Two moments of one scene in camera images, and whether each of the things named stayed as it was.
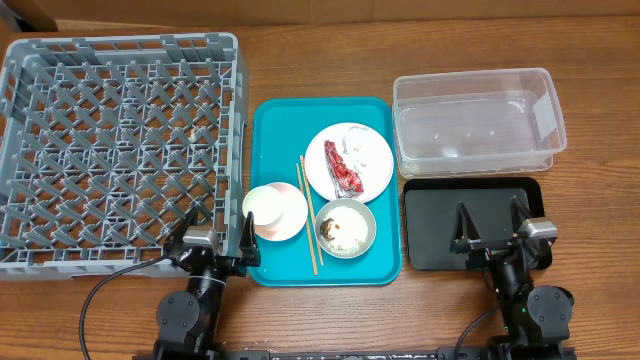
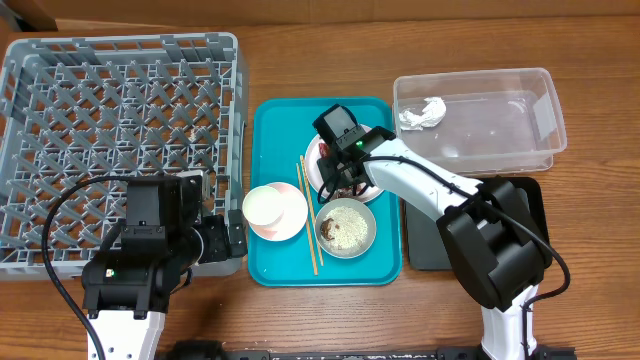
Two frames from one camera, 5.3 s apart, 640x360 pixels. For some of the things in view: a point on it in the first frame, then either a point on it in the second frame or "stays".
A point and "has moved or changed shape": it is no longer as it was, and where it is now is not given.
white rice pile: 349,229 stays
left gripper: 220,261 to 235,233
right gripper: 484,251 to 328,181
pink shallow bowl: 295,213 stays
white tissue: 356,145 has moved or changed shape
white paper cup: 265,204 stays
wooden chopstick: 306,218 stays
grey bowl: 345,228 stays
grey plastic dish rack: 107,141 stays
